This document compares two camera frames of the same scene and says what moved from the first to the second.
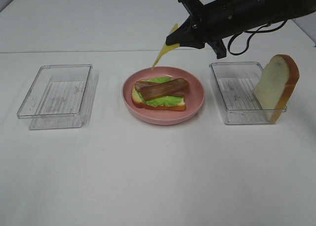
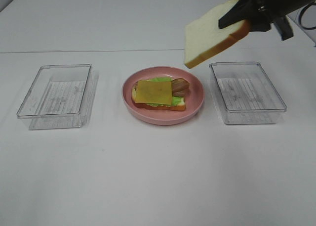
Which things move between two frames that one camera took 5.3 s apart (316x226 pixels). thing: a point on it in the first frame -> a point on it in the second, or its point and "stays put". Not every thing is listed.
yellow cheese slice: [166, 47] -> [154, 92]
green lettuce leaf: [161, 101] stays put
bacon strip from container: [140, 85] stays put
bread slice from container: [138, 101] stays put
